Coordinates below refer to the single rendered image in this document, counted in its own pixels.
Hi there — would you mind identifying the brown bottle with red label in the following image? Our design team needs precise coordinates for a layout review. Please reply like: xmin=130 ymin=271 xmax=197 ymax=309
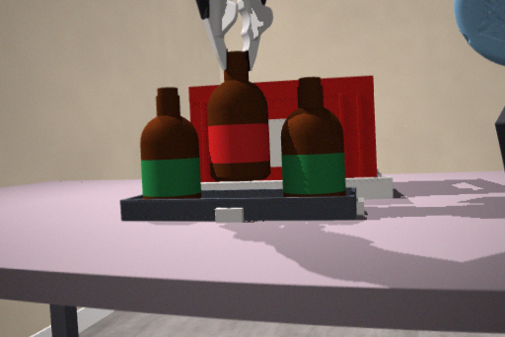
xmin=207 ymin=51 xmax=270 ymax=182

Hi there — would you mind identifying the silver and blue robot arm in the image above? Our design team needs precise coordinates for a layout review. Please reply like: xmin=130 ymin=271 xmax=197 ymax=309
xmin=454 ymin=0 xmax=505 ymax=66

